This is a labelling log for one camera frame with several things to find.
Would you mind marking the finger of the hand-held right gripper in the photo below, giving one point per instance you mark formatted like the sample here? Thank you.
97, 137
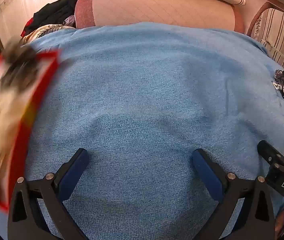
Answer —
269, 152

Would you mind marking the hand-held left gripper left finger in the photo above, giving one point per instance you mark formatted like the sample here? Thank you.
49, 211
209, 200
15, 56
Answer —
73, 171

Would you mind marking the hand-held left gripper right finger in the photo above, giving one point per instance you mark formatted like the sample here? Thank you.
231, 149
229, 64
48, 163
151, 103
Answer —
207, 177

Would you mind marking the red jewelry box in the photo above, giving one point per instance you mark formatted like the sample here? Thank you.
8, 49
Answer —
33, 115

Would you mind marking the small pearl hair piece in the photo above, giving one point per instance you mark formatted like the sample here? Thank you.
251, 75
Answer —
277, 86

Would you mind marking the light blue blanket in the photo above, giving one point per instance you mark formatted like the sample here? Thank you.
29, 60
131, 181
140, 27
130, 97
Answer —
142, 92

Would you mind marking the striped floral cushion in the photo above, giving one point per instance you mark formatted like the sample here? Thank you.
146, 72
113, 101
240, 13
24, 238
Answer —
279, 30

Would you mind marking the dark sheer scrunchie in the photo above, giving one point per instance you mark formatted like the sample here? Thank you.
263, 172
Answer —
19, 62

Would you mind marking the gold satin cloth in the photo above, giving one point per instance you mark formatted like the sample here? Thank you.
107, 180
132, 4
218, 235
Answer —
41, 31

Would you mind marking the pile of dark clothes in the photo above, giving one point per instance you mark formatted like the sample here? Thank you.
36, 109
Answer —
54, 12

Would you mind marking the pink bolster pillow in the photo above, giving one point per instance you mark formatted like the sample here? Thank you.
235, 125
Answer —
157, 7

